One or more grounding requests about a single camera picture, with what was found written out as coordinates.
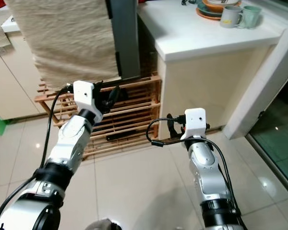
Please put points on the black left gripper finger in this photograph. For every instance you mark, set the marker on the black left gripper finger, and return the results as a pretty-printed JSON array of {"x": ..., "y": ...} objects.
[{"x": 114, "y": 97}]

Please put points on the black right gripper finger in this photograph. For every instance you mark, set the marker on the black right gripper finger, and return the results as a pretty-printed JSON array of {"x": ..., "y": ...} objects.
[{"x": 172, "y": 125}]

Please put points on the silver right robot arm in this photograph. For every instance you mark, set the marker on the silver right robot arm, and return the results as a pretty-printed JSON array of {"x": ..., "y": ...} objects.
[{"x": 206, "y": 172}]

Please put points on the wooden slatted rack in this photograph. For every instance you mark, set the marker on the wooden slatted rack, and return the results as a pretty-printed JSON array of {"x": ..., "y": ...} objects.
[{"x": 139, "y": 115}]

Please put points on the white kitchen island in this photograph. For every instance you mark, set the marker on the white kitchen island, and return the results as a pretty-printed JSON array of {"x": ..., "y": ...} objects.
[{"x": 201, "y": 72}]

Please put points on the dark grey panel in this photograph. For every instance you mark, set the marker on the dark grey panel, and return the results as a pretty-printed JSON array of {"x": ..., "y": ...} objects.
[{"x": 127, "y": 38}]

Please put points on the beige hanging towel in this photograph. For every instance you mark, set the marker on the beige hanging towel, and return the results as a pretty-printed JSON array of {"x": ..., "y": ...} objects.
[{"x": 72, "y": 38}]

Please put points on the sliding glass door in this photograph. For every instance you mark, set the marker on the sliding glass door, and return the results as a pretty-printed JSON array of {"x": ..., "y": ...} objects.
[{"x": 278, "y": 134}]

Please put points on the orange plate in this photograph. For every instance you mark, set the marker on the orange plate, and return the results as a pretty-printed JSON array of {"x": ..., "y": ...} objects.
[{"x": 204, "y": 17}]

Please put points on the teal plate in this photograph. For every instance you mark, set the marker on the teal plate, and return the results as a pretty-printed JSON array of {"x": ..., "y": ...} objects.
[{"x": 206, "y": 11}]

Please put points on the grey mug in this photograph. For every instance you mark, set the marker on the grey mug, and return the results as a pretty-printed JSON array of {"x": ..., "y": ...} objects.
[{"x": 229, "y": 18}]

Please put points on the orange bowl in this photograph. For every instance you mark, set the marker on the orange bowl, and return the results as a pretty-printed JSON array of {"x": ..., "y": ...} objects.
[{"x": 218, "y": 5}]

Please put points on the light green mug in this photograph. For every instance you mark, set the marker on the light green mug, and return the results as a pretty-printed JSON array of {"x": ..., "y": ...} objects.
[{"x": 252, "y": 17}]

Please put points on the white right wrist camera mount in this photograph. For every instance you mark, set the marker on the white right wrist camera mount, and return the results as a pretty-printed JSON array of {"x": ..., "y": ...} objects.
[{"x": 194, "y": 122}]

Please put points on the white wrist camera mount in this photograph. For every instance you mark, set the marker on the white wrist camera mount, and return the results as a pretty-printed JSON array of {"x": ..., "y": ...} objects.
[
  {"x": 194, "y": 122},
  {"x": 84, "y": 95}
]

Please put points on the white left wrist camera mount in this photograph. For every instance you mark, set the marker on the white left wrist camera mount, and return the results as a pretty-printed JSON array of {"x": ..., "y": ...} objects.
[{"x": 84, "y": 95}]

